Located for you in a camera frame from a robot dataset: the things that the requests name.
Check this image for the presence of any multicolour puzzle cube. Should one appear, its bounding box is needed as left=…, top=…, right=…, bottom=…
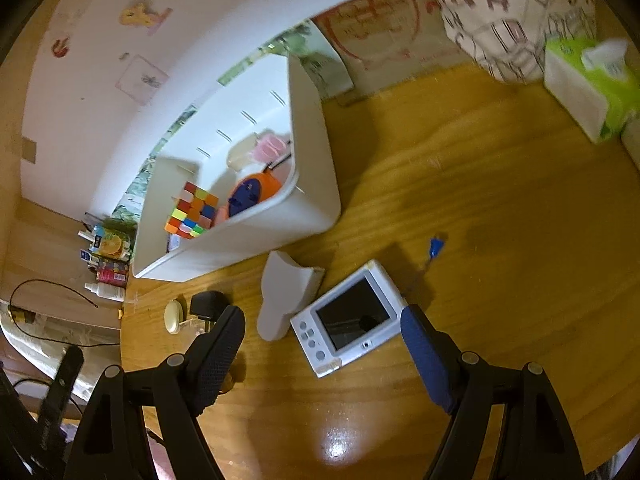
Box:
left=164, top=182, right=219, bottom=240

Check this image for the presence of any orange blue tape measure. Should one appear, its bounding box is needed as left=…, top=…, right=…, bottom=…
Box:
left=227, top=171, right=282, bottom=218

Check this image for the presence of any pink hair roller brush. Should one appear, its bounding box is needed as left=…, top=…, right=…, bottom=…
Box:
left=250, top=133, right=290, bottom=165

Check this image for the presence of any black marker pen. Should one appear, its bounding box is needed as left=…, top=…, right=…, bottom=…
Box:
left=262, top=153, right=292, bottom=172

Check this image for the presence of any gold oval compact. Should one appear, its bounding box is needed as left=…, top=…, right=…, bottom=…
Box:
left=164, top=299, right=184, bottom=334

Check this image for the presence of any white spray bottle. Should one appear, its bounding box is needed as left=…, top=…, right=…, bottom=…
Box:
left=84, top=282, right=126, bottom=302

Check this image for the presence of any black power adapter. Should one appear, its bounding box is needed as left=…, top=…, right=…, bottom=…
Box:
left=190, top=290, right=230, bottom=323

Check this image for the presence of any pink red packet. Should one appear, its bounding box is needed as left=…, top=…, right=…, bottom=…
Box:
left=96, top=259, right=129, bottom=288

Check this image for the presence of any white handheld game console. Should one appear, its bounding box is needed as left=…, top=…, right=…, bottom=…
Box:
left=290, top=259, right=407, bottom=378

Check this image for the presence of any small blue pin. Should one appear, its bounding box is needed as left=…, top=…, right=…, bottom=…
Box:
left=428, top=234, right=447, bottom=260

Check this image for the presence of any white foam piece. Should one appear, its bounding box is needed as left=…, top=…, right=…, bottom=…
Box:
left=257, top=250, right=326, bottom=341

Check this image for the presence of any green tissue box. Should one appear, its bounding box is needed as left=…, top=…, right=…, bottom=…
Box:
left=544, top=38, right=639, bottom=144

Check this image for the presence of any white plastic storage bin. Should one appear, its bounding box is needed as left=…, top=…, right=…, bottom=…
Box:
left=131, top=55, right=341, bottom=283

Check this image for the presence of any patterned fabric bag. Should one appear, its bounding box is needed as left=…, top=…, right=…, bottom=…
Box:
left=439, top=0, right=597, bottom=84

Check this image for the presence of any black cable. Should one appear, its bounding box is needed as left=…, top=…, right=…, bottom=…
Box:
left=8, top=277, right=122, bottom=348

